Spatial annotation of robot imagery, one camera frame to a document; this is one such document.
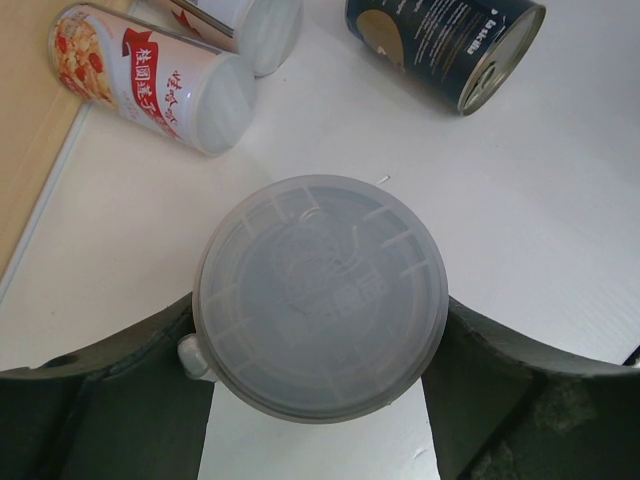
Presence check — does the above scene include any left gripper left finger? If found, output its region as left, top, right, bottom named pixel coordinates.
left=1, top=296, right=214, bottom=479

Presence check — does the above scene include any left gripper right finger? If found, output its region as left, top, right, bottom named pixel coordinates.
left=421, top=300, right=639, bottom=479

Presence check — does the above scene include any blue vegetable cylindrical can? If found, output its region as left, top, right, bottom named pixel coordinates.
left=178, top=175, right=449, bottom=424

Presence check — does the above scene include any red white can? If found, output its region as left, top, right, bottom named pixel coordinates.
left=153, top=0, right=303, bottom=77
left=48, top=3, right=257, bottom=156

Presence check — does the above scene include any dark navy cylindrical can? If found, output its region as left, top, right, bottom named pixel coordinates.
left=345, top=0, right=546, bottom=116

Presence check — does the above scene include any wooden cube counter box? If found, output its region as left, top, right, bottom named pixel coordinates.
left=1, top=1, right=79, bottom=271

